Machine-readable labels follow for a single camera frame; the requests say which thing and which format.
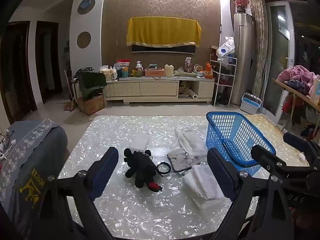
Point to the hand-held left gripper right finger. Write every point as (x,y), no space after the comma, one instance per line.
(220,172)

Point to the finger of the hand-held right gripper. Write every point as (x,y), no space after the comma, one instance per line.
(262,155)
(293,138)

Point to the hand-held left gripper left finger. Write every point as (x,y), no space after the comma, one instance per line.
(106,167)

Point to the thick white towel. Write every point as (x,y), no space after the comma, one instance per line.
(200,185)

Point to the black plush toy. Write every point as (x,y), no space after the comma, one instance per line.
(142,165)

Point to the small white towel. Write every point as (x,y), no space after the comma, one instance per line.
(141,142)

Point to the blue plastic basket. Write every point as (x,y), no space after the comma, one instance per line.
(225,114)

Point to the small white round object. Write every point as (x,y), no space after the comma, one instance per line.
(302,156)

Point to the clothes under desk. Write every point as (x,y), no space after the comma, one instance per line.
(292,107)

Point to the long white towel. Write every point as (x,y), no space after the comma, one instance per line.
(192,140)

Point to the grey cloth pouch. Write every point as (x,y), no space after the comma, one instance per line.
(178,160)

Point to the wooden desk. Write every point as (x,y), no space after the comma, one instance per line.
(287,88)

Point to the blue white storage box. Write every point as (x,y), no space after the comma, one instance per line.
(250,105)

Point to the cardboard box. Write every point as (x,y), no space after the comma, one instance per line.
(91,106)

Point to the pink clothes pile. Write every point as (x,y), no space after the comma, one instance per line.
(297,73)

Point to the dark cloth yellow print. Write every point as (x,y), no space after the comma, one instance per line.
(37,160)

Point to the glass sliding door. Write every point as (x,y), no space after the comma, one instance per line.
(278,62)

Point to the white metal rack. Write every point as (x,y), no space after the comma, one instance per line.
(235,80)

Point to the white paper roll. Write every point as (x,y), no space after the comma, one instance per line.
(193,93)

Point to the broom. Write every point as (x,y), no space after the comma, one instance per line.
(69,92)

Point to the blue lace sofa cover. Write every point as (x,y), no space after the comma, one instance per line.
(27,137)

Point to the dark green cloth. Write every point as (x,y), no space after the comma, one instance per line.
(93,82)

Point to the cream television cabinet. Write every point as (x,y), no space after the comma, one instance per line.
(157,88)

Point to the tissue box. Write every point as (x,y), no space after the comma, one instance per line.
(108,73)

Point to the standing air conditioner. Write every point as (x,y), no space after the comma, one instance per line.
(243,55)

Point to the patterned curtain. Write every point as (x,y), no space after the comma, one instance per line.
(258,42)

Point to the red white carton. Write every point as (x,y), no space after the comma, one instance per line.
(123,64)

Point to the pink flat box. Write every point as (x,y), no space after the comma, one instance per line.
(155,73)

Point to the white plastic bag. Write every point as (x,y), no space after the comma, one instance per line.
(226,48)

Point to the white plastic jug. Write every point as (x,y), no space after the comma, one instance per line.
(169,71)

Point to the dark wooden door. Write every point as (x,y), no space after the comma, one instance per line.
(15,72)
(48,60)

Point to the red flower vase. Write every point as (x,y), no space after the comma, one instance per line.
(241,3)

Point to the brown round wall disc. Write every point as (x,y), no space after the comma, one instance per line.
(83,40)

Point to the wall television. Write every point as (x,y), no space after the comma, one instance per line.
(162,49)

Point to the blue wall plate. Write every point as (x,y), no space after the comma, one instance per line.
(85,5)

